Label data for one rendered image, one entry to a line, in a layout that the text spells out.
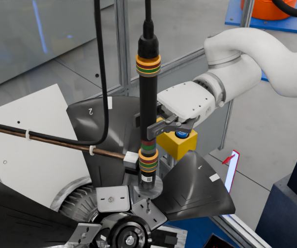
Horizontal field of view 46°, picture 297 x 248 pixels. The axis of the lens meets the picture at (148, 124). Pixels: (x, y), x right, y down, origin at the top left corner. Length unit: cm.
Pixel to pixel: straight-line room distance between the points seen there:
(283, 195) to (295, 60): 77
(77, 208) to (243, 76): 55
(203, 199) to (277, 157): 186
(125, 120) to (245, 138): 210
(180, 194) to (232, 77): 37
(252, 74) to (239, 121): 222
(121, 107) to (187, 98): 22
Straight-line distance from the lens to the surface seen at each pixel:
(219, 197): 106
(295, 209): 141
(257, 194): 258
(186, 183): 103
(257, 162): 277
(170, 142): 132
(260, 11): 459
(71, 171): 110
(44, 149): 107
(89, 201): 100
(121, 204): 90
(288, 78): 72
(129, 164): 80
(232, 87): 81
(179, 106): 73
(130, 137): 89
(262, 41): 76
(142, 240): 89
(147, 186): 84
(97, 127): 91
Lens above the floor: 199
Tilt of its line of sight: 43 degrees down
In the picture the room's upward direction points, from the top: straight up
